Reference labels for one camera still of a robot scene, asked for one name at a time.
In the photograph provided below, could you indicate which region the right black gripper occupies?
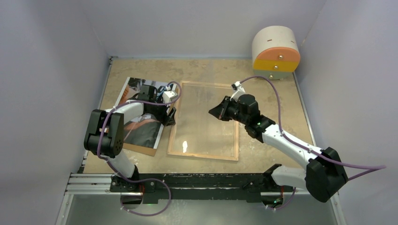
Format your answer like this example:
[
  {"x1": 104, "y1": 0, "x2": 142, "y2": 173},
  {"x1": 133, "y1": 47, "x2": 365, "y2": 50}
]
[{"x1": 209, "y1": 96, "x2": 249, "y2": 125}]

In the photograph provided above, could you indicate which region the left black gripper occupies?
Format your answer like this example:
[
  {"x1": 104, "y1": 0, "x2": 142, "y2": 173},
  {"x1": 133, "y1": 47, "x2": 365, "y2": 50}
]
[{"x1": 147, "y1": 95, "x2": 176, "y2": 126}]

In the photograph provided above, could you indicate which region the printed photo sheet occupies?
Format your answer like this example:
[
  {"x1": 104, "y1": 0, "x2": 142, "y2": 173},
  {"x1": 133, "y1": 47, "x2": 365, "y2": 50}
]
[{"x1": 116, "y1": 77, "x2": 171, "y2": 151}]

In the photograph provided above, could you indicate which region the wooden picture frame with glass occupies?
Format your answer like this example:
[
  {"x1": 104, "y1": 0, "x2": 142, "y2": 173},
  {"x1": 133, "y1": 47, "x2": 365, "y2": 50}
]
[{"x1": 167, "y1": 81, "x2": 239, "y2": 161}]

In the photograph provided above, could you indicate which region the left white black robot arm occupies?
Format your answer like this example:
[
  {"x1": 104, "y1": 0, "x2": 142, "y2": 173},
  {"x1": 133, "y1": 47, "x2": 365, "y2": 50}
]
[{"x1": 84, "y1": 81, "x2": 182, "y2": 192}]

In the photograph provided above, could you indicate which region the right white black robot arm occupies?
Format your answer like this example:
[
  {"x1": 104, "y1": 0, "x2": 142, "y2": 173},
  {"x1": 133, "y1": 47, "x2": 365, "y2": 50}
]
[{"x1": 208, "y1": 94, "x2": 349, "y2": 203}]

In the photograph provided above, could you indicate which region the round mini drawer cabinet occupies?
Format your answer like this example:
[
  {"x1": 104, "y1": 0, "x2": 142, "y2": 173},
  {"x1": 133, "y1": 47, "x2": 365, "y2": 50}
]
[{"x1": 252, "y1": 26, "x2": 300, "y2": 80}]

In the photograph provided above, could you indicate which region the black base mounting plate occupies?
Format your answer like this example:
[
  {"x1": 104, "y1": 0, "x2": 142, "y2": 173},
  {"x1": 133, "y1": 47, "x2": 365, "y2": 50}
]
[{"x1": 110, "y1": 173, "x2": 293, "y2": 207}]

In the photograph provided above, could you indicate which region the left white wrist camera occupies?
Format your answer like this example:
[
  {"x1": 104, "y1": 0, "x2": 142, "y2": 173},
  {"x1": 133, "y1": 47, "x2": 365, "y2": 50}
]
[{"x1": 161, "y1": 88, "x2": 179, "y2": 104}]

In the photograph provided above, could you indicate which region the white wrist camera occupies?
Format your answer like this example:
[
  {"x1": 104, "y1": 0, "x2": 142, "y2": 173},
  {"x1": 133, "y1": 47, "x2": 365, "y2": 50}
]
[
  {"x1": 161, "y1": 88, "x2": 179, "y2": 104},
  {"x1": 231, "y1": 81, "x2": 246, "y2": 101}
]

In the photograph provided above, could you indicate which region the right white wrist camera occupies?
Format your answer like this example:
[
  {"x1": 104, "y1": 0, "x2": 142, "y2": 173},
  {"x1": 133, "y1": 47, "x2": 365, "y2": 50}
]
[{"x1": 231, "y1": 81, "x2": 246, "y2": 101}]

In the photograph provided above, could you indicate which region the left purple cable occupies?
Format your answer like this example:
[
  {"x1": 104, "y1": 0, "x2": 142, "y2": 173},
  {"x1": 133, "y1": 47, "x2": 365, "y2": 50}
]
[{"x1": 96, "y1": 81, "x2": 183, "y2": 217}]

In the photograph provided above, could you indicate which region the purple cable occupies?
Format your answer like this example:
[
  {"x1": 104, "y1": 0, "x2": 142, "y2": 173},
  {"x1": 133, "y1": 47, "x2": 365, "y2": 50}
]
[
  {"x1": 231, "y1": 76, "x2": 387, "y2": 212},
  {"x1": 96, "y1": 81, "x2": 183, "y2": 217}
]

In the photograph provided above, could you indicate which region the aluminium rail bar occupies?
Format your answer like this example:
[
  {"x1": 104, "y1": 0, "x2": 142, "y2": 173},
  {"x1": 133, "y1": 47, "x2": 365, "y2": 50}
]
[{"x1": 64, "y1": 173, "x2": 339, "y2": 195}]

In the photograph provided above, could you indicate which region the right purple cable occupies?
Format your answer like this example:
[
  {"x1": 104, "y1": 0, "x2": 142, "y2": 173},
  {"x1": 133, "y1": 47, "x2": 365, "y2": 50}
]
[{"x1": 231, "y1": 76, "x2": 387, "y2": 212}]

